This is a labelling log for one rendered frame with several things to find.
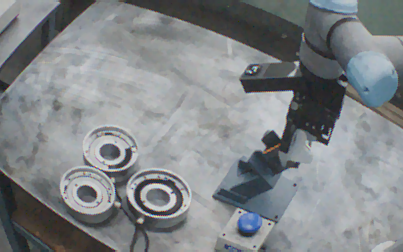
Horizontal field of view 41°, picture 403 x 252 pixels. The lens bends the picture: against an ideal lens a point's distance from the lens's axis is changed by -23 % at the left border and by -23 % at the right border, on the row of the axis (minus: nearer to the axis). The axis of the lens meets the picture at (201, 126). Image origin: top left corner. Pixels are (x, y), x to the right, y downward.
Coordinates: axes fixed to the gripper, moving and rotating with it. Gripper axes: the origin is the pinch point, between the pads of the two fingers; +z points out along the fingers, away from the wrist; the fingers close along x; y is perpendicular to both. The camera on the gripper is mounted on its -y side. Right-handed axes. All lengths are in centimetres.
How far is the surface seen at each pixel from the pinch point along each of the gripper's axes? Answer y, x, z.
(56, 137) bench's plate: -39.5, -9.4, 11.8
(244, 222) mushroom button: -0.4, -12.8, 4.4
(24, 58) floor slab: -130, 76, 92
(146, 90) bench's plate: -30.2, 11.1, 11.8
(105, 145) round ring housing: -28.6, -6.9, 9.3
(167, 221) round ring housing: -11.7, -15.7, 8.8
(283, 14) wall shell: -39, 149, 78
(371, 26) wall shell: 4, 149, 59
